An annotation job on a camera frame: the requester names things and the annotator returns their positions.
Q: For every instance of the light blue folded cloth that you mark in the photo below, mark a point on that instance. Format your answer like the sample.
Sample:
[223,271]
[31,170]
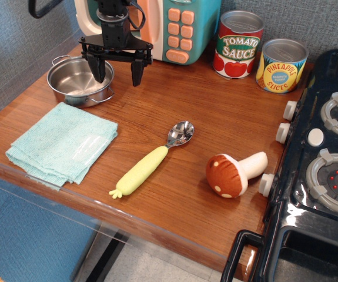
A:
[63,145]

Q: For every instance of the toy microwave teal and cream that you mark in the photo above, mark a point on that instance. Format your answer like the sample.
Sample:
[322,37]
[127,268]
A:
[179,31]

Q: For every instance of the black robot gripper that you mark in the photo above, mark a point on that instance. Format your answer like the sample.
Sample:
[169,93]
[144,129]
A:
[116,43]

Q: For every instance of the small stainless steel pan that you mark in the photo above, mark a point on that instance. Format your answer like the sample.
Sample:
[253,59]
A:
[72,82]

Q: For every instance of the black toy stove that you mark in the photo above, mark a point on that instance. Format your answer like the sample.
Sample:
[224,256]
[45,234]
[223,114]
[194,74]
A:
[300,236]

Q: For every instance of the tomato sauce can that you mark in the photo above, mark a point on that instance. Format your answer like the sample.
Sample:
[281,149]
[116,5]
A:
[238,39]

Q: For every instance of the pineapple slices can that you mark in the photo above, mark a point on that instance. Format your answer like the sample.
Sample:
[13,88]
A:
[281,65]

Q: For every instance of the spoon with yellow handle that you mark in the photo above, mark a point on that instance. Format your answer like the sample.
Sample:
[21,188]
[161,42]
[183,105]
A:
[179,134]

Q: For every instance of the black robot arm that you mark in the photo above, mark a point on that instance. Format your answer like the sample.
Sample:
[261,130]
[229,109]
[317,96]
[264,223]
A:
[118,9]

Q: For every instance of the plush brown mushroom toy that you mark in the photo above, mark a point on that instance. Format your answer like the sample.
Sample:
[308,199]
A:
[229,178]

